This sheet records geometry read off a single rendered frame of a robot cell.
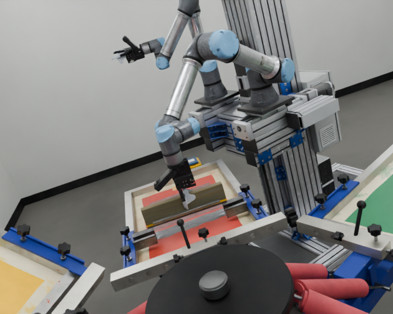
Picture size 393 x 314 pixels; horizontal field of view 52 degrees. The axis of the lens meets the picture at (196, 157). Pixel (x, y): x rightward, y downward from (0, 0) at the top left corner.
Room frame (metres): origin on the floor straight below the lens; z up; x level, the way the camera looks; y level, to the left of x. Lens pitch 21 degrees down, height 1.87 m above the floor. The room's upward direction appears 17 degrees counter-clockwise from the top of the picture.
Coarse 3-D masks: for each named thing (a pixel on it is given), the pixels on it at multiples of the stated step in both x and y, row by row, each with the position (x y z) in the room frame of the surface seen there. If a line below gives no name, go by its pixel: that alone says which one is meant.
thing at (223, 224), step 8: (208, 176) 2.02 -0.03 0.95; (200, 184) 1.95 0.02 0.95; (208, 184) 1.92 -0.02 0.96; (216, 208) 1.65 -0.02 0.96; (192, 216) 1.64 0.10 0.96; (224, 216) 1.56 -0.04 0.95; (208, 224) 1.53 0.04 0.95; (216, 224) 1.51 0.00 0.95; (224, 224) 1.49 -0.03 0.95; (232, 224) 1.47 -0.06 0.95; (240, 224) 1.45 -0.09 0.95; (216, 232) 1.45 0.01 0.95
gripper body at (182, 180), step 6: (186, 162) 1.50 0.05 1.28; (168, 168) 1.50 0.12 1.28; (174, 168) 1.48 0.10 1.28; (180, 168) 1.50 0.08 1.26; (186, 168) 1.50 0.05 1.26; (180, 174) 1.50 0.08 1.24; (186, 174) 1.50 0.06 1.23; (192, 174) 1.48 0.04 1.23; (174, 180) 1.49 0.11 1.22; (180, 180) 1.48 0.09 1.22; (186, 180) 1.48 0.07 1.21; (192, 180) 1.50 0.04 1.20; (180, 186) 1.48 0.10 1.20; (186, 186) 1.49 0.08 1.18; (192, 186) 1.48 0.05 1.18
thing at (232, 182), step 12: (192, 168) 2.11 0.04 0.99; (204, 168) 2.08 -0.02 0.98; (216, 168) 2.09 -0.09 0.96; (228, 180) 1.82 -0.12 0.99; (132, 192) 2.05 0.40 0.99; (144, 192) 2.05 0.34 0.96; (132, 204) 1.92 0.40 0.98; (132, 216) 1.76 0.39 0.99; (252, 216) 1.45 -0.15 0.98; (132, 228) 1.64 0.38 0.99
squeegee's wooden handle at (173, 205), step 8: (216, 184) 1.51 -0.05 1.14; (192, 192) 1.51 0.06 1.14; (200, 192) 1.50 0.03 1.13; (208, 192) 1.50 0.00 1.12; (216, 192) 1.51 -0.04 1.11; (224, 192) 1.51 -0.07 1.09; (168, 200) 1.50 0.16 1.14; (176, 200) 1.49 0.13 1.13; (200, 200) 1.50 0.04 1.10; (208, 200) 1.50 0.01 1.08; (144, 208) 1.49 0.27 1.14; (152, 208) 1.49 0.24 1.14; (160, 208) 1.49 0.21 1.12; (168, 208) 1.49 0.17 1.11; (176, 208) 1.49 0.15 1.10; (184, 208) 1.50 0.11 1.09; (144, 216) 1.48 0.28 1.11; (152, 216) 1.48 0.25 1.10; (160, 216) 1.49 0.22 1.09
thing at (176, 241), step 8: (160, 192) 2.01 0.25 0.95; (168, 192) 1.98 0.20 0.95; (176, 192) 1.95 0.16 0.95; (144, 200) 1.97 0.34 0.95; (152, 200) 1.94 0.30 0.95; (160, 200) 1.91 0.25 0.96; (168, 224) 1.64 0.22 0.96; (176, 224) 1.62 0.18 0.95; (192, 232) 1.51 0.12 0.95; (160, 240) 1.52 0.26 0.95; (168, 240) 1.50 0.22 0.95; (176, 240) 1.48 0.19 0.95; (184, 240) 1.46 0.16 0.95; (192, 240) 1.44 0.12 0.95; (152, 248) 1.48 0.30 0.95; (160, 248) 1.46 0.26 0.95; (168, 248) 1.44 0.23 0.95; (176, 248) 1.43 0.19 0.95; (152, 256) 1.42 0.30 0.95
